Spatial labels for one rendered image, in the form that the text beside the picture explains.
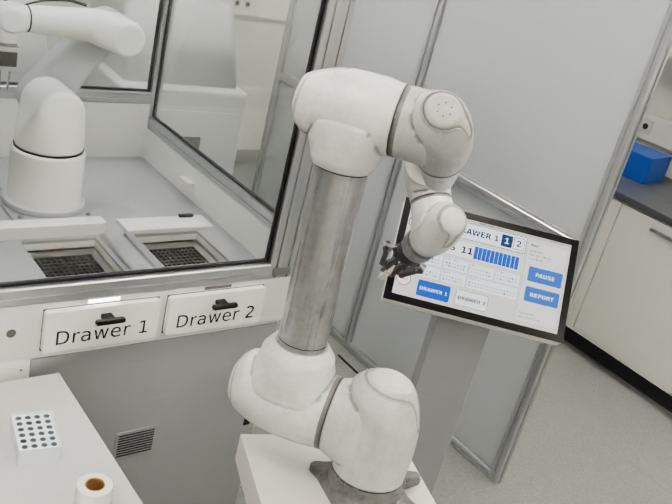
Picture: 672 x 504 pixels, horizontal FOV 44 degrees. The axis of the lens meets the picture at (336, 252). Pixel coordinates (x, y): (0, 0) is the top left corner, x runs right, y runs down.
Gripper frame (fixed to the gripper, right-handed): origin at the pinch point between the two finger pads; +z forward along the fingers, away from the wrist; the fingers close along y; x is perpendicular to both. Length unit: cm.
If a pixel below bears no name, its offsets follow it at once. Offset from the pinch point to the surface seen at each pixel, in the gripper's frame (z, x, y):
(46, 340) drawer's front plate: 0, 64, 63
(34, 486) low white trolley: -20, 93, 45
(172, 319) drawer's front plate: 8, 41, 41
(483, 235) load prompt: -3.3, -25.5, -19.1
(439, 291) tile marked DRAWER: 1.0, -4.7, -16.1
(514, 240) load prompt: -5.5, -28.6, -27.4
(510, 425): 82, -17, -86
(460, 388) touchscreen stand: 25.5, 6.0, -42.1
